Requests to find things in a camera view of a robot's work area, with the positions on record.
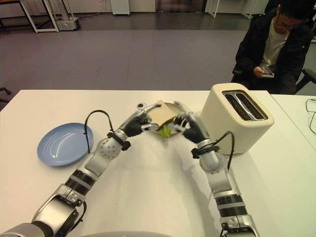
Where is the green lettuce leaf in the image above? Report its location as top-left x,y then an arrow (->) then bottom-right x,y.
157,124 -> 174,139

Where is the blue plate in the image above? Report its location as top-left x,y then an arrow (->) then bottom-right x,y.
37,122 -> 95,168

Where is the black chair base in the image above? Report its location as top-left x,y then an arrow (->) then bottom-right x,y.
0,86 -> 12,104

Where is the black cable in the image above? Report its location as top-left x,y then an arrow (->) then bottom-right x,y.
211,130 -> 236,171
83,110 -> 117,155

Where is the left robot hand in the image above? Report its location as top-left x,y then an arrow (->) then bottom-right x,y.
118,103 -> 163,138

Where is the bread slice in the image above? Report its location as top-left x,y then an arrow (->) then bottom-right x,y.
148,99 -> 179,128

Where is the white smartphone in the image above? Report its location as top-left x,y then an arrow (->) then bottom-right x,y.
261,69 -> 276,79

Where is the tan plate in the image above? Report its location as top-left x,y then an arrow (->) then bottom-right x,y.
150,101 -> 191,138

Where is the cream toaster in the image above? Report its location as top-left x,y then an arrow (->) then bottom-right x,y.
200,83 -> 276,156

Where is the person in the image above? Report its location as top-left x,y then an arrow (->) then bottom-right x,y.
230,3 -> 316,95

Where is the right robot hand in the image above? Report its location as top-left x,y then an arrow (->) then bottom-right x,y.
172,100 -> 211,145

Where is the white wheeled machine base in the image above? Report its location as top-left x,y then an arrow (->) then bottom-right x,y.
54,16 -> 80,32

